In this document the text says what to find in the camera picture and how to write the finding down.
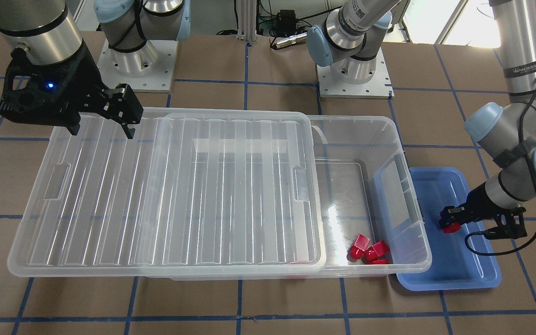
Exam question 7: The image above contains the clear plastic box lid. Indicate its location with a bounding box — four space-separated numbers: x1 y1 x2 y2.
7 107 326 280

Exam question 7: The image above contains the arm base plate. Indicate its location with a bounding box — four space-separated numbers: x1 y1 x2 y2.
315 49 395 99
97 40 179 93

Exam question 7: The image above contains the black power adapter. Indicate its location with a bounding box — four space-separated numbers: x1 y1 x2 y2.
275 9 298 36

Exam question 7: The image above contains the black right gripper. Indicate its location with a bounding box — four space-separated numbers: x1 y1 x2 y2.
0 42 143 139

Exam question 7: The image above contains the blue plastic tray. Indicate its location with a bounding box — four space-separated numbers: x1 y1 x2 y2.
374 163 502 291

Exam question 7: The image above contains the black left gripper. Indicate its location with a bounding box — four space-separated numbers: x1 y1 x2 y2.
439 182 502 229

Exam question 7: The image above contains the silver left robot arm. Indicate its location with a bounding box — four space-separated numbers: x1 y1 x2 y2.
306 0 536 238

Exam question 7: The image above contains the silver metal cylinder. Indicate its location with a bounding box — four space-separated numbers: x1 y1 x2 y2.
269 32 307 50

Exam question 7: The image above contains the clear plastic storage box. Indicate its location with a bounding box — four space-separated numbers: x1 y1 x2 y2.
147 115 433 281

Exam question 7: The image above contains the aluminium frame post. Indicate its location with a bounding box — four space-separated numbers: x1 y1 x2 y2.
235 0 259 44

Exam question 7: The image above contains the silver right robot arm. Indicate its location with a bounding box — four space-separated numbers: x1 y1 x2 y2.
0 0 191 139

